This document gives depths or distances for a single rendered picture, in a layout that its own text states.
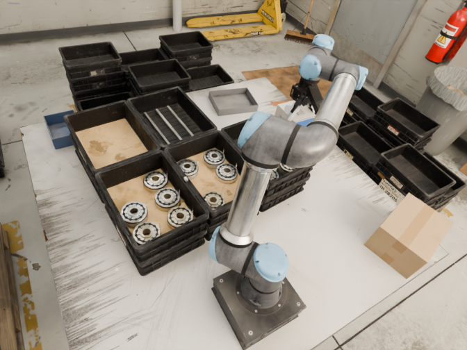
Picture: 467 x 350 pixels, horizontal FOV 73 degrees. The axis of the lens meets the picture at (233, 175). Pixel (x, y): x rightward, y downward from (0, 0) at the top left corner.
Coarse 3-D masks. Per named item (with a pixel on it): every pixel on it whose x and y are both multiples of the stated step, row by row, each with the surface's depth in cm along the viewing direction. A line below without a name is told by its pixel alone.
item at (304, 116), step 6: (288, 102) 140; (282, 108) 136; (300, 108) 138; (306, 108) 139; (276, 114) 141; (282, 114) 137; (300, 114) 135; (306, 114) 136; (312, 114) 137; (294, 120) 132; (300, 120) 132; (306, 120) 133; (312, 120) 134
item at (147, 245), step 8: (152, 152) 137; (160, 152) 138; (136, 160) 133; (168, 160) 135; (112, 168) 129; (176, 168) 133; (96, 176) 125; (184, 184) 128; (104, 192) 120; (192, 192) 126; (112, 200) 118; (200, 200) 124; (112, 208) 117; (120, 216) 114; (200, 216) 119; (208, 216) 121; (120, 224) 114; (184, 224) 115; (192, 224) 117; (128, 232) 112; (168, 232) 113; (176, 232) 113; (152, 240) 110; (160, 240) 111; (136, 248) 107; (144, 248) 108
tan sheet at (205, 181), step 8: (200, 160) 152; (224, 160) 154; (200, 168) 148; (208, 168) 149; (200, 176) 145; (208, 176) 146; (200, 184) 142; (208, 184) 143; (216, 184) 143; (224, 184) 144; (232, 184) 144; (200, 192) 139; (224, 192) 141; (232, 192) 141
